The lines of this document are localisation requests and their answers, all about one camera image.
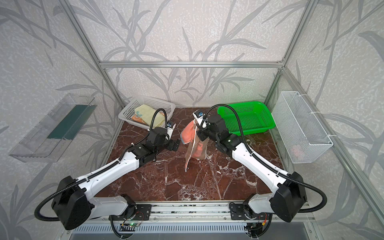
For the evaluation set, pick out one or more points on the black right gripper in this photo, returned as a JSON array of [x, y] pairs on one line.
[[202, 135]]

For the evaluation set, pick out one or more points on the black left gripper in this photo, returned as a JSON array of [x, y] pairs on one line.
[[173, 145]]

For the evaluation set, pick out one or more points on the brown pink striped towel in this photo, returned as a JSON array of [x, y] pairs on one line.
[[197, 149]]

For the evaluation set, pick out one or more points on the blue yellow towel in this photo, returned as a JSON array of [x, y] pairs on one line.
[[146, 113]]

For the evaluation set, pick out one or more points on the orange bunny pattern towel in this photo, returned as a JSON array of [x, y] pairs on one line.
[[138, 119]]

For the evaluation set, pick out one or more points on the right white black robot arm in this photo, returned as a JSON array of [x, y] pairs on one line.
[[286, 197]]

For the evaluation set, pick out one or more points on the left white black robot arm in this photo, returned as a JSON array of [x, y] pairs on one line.
[[77, 201]]

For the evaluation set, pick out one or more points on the green plastic basket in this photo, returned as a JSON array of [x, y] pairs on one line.
[[255, 118]]

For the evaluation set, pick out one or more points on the white plastic basket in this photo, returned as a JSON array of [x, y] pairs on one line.
[[128, 110]]

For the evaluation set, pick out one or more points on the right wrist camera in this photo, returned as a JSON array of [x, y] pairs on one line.
[[201, 120]]

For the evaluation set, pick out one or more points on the pink object in wire basket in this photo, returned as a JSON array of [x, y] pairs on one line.
[[298, 152]]

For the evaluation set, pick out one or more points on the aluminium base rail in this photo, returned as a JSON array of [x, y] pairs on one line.
[[188, 218]]

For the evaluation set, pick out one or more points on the white wire mesh basket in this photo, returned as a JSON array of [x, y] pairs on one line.
[[298, 125]]

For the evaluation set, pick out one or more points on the clear acrylic wall shelf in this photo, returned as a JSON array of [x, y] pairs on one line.
[[48, 140]]

